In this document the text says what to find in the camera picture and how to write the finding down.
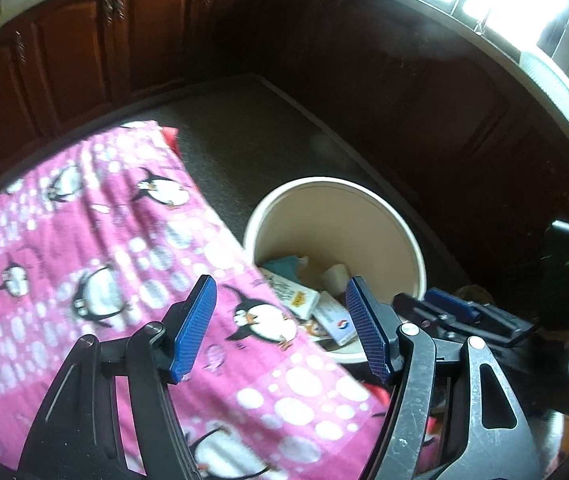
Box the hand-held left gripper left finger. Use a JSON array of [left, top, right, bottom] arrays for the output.
[[17, 274, 218, 480]]

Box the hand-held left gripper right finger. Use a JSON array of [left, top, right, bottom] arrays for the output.
[[345, 276, 545, 480]]

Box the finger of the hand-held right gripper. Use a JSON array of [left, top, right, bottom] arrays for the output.
[[423, 287, 482, 325], [393, 292, 447, 333]]

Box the white box blue red logo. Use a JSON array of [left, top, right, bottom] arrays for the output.
[[313, 291, 357, 346]]

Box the white paper cup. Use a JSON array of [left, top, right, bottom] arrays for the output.
[[320, 262, 350, 292]]

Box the white box yellow label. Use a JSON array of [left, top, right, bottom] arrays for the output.
[[259, 267, 321, 321]]

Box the white plastic bucket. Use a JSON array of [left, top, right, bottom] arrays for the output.
[[243, 176, 426, 366]]

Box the old grey bucket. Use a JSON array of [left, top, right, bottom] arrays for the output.
[[457, 285, 495, 306]]

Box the teal wrapper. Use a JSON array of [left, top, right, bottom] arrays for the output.
[[262, 255, 310, 281]]

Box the pink penguin printed blanket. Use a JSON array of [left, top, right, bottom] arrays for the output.
[[0, 120, 390, 480]]

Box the white plastic colander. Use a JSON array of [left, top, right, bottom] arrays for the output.
[[519, 52, 569, 121]]

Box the brown wooden base cabinet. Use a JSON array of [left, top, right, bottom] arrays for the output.
[[0, 0, 265, 191], [204, 0, 569, 306]]

